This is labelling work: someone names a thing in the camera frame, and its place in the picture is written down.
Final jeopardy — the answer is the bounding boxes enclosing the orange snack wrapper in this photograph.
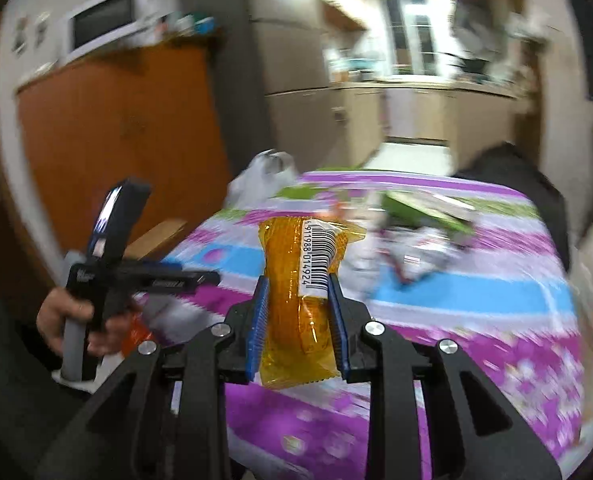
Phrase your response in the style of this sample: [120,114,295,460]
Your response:
[258,217,366,390]

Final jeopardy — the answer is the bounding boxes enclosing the green cardboard box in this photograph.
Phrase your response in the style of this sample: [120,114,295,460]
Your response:
[381,191,478,235]

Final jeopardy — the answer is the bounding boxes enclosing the beige kitchen cabinets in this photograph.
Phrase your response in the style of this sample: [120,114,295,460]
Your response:
[331,82,518,169]

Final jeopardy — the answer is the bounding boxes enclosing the silver crumpled wrapper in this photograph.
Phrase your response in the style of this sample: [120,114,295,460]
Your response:
[342,226,459,286]

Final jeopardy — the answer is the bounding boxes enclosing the colourful striped tablecloth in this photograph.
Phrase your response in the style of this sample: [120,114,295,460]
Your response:
[132,170,583,479]

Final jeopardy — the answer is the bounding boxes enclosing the white plastic bag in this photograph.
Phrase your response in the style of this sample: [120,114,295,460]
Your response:
[224,150,300,209]

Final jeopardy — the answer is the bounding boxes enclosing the orange wooden cabinet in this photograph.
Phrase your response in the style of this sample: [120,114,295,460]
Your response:
[13,42,231,252]

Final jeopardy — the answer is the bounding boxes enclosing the black cloth covered object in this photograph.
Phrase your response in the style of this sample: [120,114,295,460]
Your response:
[454,142,570,273]

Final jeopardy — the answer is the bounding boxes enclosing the white microwave oven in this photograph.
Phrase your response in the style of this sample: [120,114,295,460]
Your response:
[61,0,151,64]

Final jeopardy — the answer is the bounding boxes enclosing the beige refrigerator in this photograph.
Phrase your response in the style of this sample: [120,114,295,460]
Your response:
[179,0,347,174]

